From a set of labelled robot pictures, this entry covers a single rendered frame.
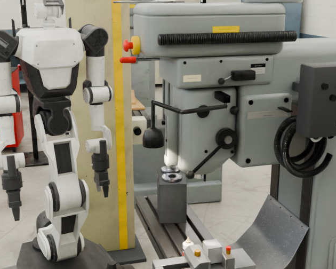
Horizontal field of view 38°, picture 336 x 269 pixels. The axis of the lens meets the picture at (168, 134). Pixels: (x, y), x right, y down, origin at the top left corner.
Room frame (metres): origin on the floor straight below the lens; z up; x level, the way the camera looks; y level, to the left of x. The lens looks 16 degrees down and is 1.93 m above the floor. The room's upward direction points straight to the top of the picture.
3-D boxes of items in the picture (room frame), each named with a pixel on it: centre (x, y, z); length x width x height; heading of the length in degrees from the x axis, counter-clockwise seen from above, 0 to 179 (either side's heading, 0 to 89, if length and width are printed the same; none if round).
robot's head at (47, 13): (2.19, 0.53, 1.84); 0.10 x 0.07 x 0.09; 118
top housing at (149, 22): (1.65, -0.13, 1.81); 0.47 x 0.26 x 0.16; 105
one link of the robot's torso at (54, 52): (2.25, 0.56, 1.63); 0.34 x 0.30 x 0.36; 118
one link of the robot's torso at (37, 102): (2.27, 0.57, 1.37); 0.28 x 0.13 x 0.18; 28
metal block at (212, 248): (1.51, -0.15, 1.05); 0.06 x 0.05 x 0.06; 15
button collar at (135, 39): (1.58, 0.10, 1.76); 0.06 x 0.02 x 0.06; 15
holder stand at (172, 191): (2.04, -0.01, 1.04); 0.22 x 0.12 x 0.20; 4
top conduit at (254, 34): (1.51, -0.19, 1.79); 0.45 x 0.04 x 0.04; 105
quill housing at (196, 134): (1.64, -0.12, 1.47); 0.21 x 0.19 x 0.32; 15
